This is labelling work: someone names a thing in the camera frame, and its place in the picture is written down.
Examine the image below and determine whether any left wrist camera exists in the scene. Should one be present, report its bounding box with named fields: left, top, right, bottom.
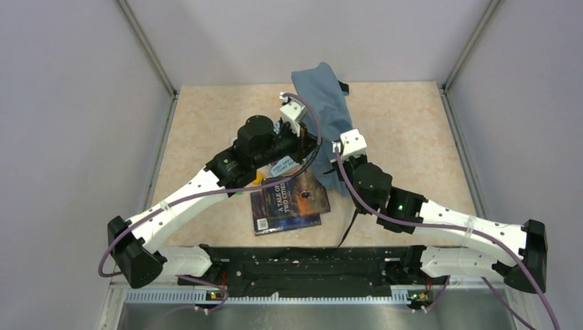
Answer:
left=279, top=92, right=306, bottom=137

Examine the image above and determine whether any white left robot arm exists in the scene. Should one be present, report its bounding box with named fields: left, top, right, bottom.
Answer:
left=98, top=115, right=322, bottom=289

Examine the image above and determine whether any blue student backpack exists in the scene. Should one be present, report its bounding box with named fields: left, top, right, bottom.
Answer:
left=291, top=62, right=353, bottom=197

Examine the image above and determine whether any colourful Treehouse book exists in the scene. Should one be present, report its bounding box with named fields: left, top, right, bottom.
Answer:
left=266, top=122, right=304, bottom=179

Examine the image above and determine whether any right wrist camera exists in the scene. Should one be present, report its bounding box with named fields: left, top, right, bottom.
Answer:
left=332, top=129, right=367, bottom=161

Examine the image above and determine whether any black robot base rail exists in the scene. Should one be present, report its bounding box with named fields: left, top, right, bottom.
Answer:
left=200, top=245, right=447, bottom=299

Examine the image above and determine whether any dark book underneath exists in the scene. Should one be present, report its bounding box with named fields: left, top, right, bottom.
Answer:
left=250, top=191, right=322, bottom=236

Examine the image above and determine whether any Tale of Two Cities book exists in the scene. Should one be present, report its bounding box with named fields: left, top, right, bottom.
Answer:
left=263, top=172, right=331, bottom=219

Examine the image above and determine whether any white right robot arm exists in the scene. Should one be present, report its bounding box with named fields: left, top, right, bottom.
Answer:
left=331, top=155, right=548, bottom=294

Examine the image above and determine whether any orange yellow eraser block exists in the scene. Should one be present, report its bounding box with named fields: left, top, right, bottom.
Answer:
left=252, top=171, right=263, bottom=185

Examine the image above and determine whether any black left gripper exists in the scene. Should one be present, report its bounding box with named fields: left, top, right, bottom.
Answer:
left=253, top=118, right=321, bottom=168

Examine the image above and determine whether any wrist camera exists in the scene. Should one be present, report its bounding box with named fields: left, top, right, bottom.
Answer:
left=279, top=92, right=306, bottom=137
left=332, top=129, right=367, bottom=161

